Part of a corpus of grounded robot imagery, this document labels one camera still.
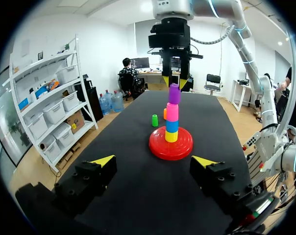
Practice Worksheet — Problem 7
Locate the red round base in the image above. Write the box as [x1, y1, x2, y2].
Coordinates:
[148, 125, 194, 161]

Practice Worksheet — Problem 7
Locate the purple cylinder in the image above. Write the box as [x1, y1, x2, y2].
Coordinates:
[168, 83, 182, 105]

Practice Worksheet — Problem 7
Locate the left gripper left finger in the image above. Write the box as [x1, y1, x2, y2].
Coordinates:
[51, 154, 118, 220]

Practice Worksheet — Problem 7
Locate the pink cylinder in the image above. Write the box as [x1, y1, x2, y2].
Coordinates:
[166, 102, 179, 122]

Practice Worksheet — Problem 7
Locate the white cable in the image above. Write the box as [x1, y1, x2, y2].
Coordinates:
[190, 24, 237, 45]

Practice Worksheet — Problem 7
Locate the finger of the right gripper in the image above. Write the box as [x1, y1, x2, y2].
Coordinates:
[161, 57, 173, 88]
[178, 58, 191, 90]

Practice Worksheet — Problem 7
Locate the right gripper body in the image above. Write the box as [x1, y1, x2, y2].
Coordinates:
[147, 18, 204, 61]

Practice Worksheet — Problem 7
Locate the blue cylinder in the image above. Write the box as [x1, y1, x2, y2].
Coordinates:
[165, 119, 179, 133]

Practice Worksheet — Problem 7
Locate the yellow cylinder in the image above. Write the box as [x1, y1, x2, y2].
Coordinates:
[164, 130, 179, 143]

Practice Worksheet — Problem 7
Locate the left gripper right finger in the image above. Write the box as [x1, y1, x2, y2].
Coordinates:
[189, 155, 254, 214]

